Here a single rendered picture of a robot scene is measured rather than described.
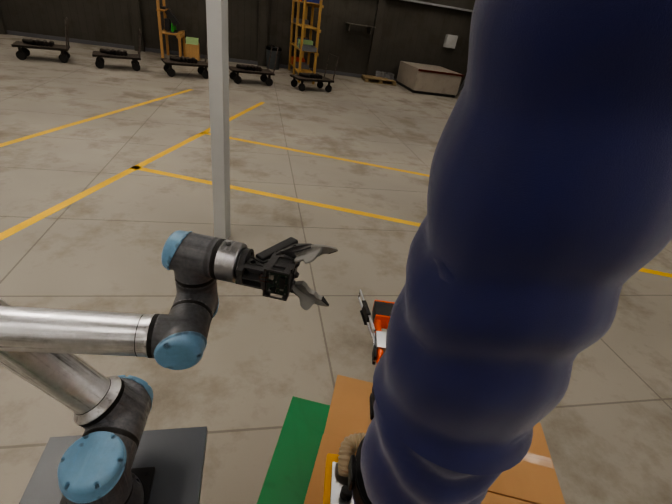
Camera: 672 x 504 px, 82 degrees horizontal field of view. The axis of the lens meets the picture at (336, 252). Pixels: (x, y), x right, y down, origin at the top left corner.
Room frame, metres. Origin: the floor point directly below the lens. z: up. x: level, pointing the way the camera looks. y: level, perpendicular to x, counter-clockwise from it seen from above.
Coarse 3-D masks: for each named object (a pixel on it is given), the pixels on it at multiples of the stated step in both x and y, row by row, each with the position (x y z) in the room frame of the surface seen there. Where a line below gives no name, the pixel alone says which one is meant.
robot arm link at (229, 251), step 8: (224, 240) 0.70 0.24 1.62; (224, 248) 0.68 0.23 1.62; (232, 248) 0.68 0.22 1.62; (240, 248) 0.68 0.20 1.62; (216, 256) 0.66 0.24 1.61; (224, 256) 0.66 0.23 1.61; (232, 256) 0.66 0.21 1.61; (216, 264) 0.65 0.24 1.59; (224, 264) 0.65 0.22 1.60; (232, 264) 0.65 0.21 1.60; (216, 272) 0.65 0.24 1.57; (224, 272) 0.65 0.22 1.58; (232, 272) 0.65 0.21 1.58; (224, 280) 0.66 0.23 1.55; (232, 280) 0.65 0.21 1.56
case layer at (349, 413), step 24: (336, 384) 1.27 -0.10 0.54; (360, 384) 1.29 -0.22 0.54; (336, 408) 1.14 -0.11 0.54; (360, 408) 1.16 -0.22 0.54; (336, 432) 1.02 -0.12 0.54; (360, 432) 1.04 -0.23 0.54; (528, 456) 1.05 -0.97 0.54; (504, 480) 0.92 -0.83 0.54; (528, 480) 0.94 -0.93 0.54; (552, 480) 0.96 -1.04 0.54
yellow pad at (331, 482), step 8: (328, 456) 0.56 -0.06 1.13; (336, 456) 0.56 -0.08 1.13; (328, 464) 0.54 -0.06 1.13; (336, 464) 0.54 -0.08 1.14; (328, 472) 0.52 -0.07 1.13; (336, 472) 0.52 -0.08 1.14; (328, 480) 0.50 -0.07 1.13; (336, 480) 0.50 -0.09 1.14; (344, 480) 0.50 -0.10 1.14; (328, 488) 0.48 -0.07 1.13; (336, 488) 0.48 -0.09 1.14; (344, 488) 0.47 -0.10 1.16; (328, 496) 0.46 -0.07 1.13; (336, 496) 0.46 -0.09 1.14; (344, 496) 0.46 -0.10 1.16; (352, 496) 0.47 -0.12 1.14
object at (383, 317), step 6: (378, 300) 1.04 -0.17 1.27; (378, 306) 1.01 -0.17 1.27; (384, 306) 1.01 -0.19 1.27; (390, 306) 1.02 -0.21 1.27; (372, 312) 1.03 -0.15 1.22; (378, 312) 0.98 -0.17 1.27; (384, 312) 0.98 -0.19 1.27; (390, 312) 0.99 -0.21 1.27; (378, 318) 0.96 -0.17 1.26; (384, 318) 0.96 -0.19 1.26; (384, 324) 0.96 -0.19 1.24
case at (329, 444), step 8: (328, 440) 0.72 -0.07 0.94; (336, 440) 0.73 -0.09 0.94; (320, 448) 0.69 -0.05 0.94; (328, 448) 0.70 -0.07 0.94; (336, 448) 0.70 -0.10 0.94; (320, 456) 0.67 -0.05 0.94; (320, 464) 0.64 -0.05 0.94; (312, 472) 0.62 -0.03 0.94; (320, 472) 0.62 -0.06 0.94; (312, 480) 0.59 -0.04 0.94; (320, 480) 0.60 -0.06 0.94; (312, 488) 0.57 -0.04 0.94; (320, 488) 0.58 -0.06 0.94; (312, 496) 0.55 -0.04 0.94; (320, 496) 0.56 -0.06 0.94
